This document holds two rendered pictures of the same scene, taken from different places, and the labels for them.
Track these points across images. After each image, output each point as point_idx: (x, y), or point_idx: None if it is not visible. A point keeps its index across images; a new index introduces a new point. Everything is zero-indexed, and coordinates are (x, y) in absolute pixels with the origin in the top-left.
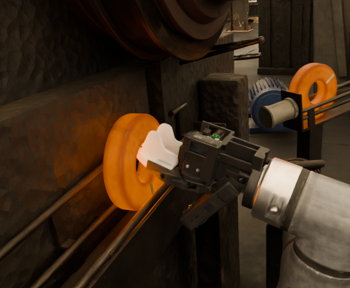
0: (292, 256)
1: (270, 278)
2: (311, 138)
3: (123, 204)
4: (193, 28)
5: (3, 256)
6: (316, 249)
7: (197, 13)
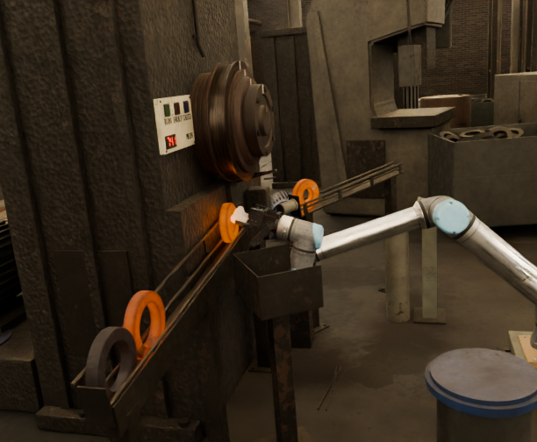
0: (292, 250)
1: None
2: (307, 220)
3: (226, 238)
4: (248, 167)
5: (196, 248)
6: (299, 244)
7: (250, 162)
